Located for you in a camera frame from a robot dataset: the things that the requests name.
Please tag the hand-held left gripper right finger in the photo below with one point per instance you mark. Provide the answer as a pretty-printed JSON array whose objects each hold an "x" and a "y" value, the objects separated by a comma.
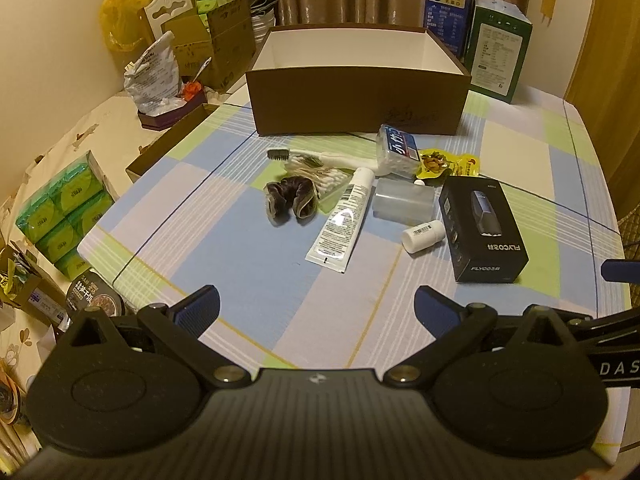
[{"x": 435, "y": 305}]

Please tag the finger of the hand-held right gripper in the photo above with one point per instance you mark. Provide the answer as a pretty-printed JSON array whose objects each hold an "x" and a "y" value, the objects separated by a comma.
[
  {"x": 620, "y": 269},
  {"x": 610, "y": 327}
]

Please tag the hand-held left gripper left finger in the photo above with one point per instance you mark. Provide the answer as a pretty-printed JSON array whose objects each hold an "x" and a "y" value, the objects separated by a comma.
[{"x": 200, "y": 305}]

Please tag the black shaver box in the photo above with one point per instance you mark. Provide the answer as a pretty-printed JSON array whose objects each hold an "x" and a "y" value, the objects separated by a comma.
[{"x": 480, "y": 250}]

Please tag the brown hair scrunchie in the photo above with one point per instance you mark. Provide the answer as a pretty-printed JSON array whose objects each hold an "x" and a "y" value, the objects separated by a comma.
[{"x": 290, "y": 200}]

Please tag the yellow snack packet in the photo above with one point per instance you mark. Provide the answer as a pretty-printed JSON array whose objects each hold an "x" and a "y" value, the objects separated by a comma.
[{"x": 440, "y": 162}]

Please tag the clear blue-labelled floss box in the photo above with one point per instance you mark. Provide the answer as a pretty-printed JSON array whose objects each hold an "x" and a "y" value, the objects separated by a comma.
[{"x": 397, "y": 152}]

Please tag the white electric toothbrush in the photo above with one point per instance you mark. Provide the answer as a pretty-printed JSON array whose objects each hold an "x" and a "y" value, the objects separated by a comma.
[{"x": 345, "y": 160}]

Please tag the brown cardboard box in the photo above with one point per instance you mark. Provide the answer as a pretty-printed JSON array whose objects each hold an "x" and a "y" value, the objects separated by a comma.
[{"x": 350, "y": 105}]

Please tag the wicker chair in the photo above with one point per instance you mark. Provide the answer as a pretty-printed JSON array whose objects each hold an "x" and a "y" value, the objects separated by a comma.
[{"x": 631, "y": 225}]

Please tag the small white bottle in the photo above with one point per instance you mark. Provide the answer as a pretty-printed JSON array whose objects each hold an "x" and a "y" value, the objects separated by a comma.
[{"x": 422, "y": 236}]

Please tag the black instant food bowl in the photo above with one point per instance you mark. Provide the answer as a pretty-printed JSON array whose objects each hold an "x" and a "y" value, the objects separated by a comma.
[{"x": 95, "y": 295}]

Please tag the clear plastic case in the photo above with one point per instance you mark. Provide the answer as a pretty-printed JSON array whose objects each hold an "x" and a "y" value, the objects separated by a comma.
[{"x": 400, "y": 202}]

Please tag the white cream tube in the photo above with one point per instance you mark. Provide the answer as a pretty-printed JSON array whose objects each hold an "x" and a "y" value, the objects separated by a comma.
[{"x": 340, "y": 225}]

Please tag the open flat cardboard box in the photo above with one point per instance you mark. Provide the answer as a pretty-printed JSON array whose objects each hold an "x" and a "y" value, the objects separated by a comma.
[{"x": 165, "y": 145}]

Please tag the cotton swab pack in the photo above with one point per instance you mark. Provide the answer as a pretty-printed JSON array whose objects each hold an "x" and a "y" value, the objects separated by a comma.
[{"x": 325, "y": 180}]

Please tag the cardboard box with packets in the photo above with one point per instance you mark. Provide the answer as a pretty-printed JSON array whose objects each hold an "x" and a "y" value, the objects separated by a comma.
[{"x": 30, "y": 290}]

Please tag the green tissue pack bundle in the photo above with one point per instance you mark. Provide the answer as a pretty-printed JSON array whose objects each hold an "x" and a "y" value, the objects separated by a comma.
[{"x": 65, "y": 200}]

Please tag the purple box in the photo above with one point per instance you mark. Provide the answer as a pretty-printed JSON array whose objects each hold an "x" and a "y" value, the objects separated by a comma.
[{"x": 170, "y": 115}]

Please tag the wooden door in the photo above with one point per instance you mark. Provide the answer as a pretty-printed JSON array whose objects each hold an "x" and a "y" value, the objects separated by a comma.
[{"x": 610, "y": 60}]

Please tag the small orange object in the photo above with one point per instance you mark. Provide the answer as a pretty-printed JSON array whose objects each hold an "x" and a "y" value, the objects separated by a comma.
[{"x": 191, "y": 92}]

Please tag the silver foil bag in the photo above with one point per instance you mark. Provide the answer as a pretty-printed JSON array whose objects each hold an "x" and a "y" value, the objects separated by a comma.
[{"x": 150, "y": 75}]

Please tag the metal spoon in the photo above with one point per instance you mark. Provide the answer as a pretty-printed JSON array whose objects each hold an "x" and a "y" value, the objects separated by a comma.
[{"x": 202, "y": 69}]

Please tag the green printed carton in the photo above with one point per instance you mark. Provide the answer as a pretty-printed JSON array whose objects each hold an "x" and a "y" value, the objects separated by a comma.
[{"x": 495, "y": 55}]

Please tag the stack of white plates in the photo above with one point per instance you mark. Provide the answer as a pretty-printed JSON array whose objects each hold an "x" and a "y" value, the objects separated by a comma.
[{"x": 262, "y": 25}]

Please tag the blue printed carton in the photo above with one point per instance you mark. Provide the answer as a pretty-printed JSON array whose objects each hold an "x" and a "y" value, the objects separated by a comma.
[{"x": 445, "y": 15}]

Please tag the yellow plastic bag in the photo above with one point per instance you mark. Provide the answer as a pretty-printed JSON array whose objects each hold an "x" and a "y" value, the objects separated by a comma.
[{"x": 120, "y": 10}]

